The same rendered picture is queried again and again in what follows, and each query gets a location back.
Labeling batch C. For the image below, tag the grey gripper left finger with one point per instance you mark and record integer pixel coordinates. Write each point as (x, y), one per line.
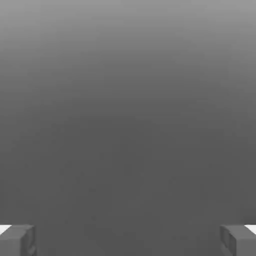
(14, 242)

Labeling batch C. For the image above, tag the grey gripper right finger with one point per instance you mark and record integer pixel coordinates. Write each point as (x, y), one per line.
(242, 242)

